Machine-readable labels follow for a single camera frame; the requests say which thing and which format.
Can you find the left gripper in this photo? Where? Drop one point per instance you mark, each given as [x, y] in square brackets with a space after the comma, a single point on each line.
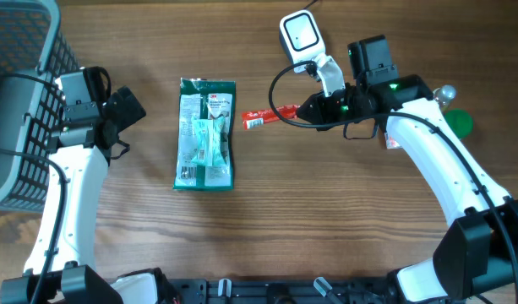
[127, 106]

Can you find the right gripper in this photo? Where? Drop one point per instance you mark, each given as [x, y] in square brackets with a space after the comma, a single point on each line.
[320, 116]

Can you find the small red white carton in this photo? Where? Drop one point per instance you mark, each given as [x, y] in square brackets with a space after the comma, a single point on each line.
[391, 143]

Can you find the yellow dish soap bottle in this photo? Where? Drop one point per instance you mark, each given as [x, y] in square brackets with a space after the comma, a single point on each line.
[444, 95]

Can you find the green foil packet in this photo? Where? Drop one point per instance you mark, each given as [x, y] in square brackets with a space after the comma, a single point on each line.
[204, 99]

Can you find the light green tissue pack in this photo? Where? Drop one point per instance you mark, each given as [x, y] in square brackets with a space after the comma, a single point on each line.
[208, 133]

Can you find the red white snack packet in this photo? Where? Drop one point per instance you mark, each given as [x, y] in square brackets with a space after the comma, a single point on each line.
[252, 119]

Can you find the green lid white jar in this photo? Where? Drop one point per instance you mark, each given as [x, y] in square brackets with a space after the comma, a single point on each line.
[460, 122]

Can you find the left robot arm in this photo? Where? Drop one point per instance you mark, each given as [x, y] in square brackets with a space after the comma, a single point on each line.
[56, 142]

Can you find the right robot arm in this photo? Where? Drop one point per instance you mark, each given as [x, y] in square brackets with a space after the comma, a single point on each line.
[479, 251]

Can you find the white barcode scanner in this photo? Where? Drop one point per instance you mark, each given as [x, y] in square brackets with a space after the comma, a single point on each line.
[301, 39]

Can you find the grey plastic mesh basket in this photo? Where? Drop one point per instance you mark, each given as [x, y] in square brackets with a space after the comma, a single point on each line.
[33, 53]

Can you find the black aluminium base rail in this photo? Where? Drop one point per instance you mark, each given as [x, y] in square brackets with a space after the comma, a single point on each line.
[363, 290]

